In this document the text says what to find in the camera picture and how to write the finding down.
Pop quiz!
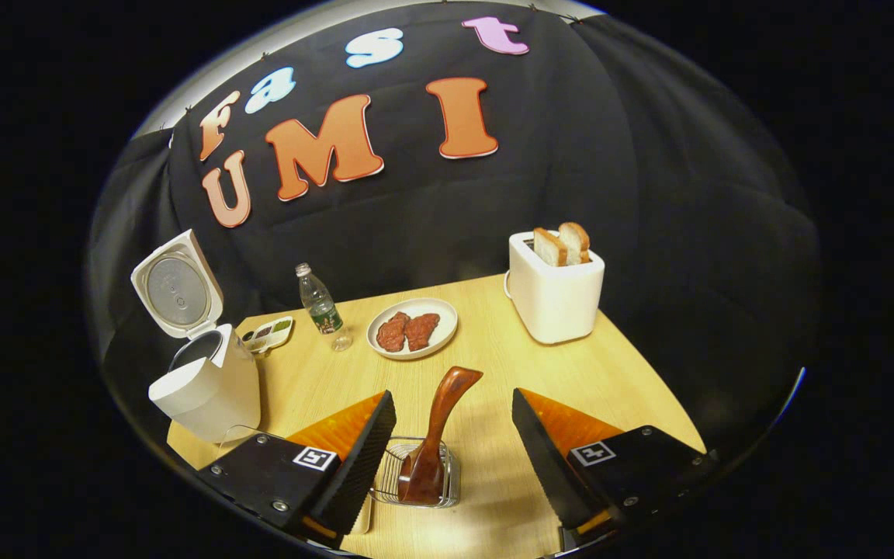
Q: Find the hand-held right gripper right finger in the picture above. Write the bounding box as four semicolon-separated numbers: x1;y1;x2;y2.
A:
511;388;719;542

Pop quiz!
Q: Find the white round plate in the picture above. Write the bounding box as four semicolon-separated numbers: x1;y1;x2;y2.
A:
366;297;459;360

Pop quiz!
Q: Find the clear plastic water bottle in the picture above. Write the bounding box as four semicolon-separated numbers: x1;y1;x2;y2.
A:
296;262;353;352

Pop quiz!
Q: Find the brown wooden spoon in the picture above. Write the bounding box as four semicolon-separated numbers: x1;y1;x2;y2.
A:
398;366;483;504

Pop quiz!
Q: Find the toast slice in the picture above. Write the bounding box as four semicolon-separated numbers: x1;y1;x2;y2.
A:
558;222;591;265
533;227;569;267

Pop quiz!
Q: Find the white rice cooker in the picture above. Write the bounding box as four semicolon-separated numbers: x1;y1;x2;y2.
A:
130;229;262;443

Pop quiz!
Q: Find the small white condiment tray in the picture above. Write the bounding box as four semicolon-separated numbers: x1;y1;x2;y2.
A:
241;317;294;354

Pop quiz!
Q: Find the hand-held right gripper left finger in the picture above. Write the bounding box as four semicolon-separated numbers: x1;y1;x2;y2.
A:
199;391;397;547

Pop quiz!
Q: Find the black backdrop cloth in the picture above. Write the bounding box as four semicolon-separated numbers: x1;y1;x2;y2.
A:
86;0;820;467

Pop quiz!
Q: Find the wire chopstick holder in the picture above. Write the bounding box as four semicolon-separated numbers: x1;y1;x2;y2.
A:
370;436;461;509

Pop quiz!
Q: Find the white toaster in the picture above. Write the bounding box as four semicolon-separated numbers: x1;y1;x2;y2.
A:
504;231;605;345

